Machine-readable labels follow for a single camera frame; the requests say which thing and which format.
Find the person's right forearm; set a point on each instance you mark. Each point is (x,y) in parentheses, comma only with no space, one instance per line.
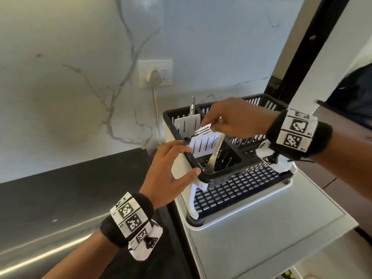
(348,162)

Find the person's left hand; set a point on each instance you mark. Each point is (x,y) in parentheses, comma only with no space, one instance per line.
(162,180)

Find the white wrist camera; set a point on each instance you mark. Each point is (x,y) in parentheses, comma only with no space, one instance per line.
(273,159)
(146,244)

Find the white and black dish rack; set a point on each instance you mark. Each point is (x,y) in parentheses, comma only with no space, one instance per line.
(232,188)

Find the white power plug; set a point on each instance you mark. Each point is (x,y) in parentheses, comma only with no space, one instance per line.
(155,78)

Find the person's right hand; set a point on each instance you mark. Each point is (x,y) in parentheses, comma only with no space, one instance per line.
(241,119)

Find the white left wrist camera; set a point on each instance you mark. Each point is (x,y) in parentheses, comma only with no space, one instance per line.
(146,244)

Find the black stone countertop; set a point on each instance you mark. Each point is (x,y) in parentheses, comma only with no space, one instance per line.
(72,194)

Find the black right wristband white markers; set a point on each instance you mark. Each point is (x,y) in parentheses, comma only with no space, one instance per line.
(299,133)

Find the large steel ladle spoon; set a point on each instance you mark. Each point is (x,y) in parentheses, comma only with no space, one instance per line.
(192,108)

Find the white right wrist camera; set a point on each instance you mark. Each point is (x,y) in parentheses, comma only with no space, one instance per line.
(273,159)

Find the black left wristband white markers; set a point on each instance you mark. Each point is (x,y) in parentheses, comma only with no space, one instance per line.
(128,217)

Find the white wall socket with plug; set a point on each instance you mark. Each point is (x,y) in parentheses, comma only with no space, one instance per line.
(165,69)

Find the black wristband white markers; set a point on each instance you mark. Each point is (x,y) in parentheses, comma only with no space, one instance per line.
(299,133)
(128,217)

